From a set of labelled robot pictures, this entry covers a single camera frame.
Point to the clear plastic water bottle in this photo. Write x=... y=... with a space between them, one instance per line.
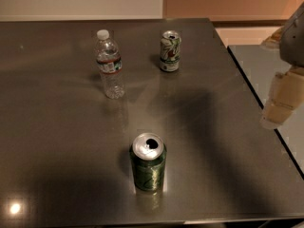
x=109 y=62

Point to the white green soda can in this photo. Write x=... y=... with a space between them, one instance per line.
x=170 y=51

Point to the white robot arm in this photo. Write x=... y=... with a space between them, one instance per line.
x=291 y=44

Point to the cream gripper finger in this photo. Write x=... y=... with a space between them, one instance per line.
x=285 y=96

